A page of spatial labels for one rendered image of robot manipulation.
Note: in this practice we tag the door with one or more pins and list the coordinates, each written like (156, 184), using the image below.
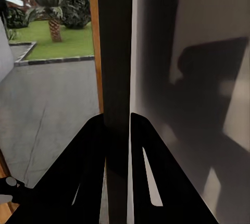
(50, 86)

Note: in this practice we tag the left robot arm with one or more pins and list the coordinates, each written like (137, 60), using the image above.
(13, 190)

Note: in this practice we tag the poster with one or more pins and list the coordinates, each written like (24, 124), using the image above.
(115, 32)

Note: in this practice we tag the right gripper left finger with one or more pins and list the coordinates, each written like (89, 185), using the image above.
(71, 190)

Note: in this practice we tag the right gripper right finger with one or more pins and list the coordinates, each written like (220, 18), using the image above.
(181, 202)

